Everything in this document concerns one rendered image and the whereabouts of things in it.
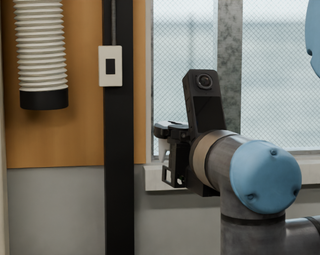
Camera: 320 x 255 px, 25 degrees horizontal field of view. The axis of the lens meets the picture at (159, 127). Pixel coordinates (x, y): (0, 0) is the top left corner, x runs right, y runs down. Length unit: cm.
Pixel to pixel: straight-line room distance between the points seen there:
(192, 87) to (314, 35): 41
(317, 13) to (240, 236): 33
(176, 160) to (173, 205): 162
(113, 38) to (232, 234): 159
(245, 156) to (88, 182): 176
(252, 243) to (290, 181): 8
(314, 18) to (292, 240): 34
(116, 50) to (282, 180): 161
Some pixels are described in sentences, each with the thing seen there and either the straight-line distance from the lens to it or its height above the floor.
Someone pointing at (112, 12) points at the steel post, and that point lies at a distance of 238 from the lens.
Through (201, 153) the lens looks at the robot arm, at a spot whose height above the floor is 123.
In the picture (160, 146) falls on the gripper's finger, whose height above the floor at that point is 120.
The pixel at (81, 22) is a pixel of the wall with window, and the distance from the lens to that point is 246.
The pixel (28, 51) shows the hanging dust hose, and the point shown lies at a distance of 229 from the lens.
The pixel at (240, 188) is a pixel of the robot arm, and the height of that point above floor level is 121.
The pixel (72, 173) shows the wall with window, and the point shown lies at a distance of 253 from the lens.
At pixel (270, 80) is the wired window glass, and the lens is 268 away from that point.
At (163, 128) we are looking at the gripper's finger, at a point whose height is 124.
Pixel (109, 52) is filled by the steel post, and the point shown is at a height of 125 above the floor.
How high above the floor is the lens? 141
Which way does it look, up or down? 10 degrees down
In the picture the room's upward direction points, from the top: straight up
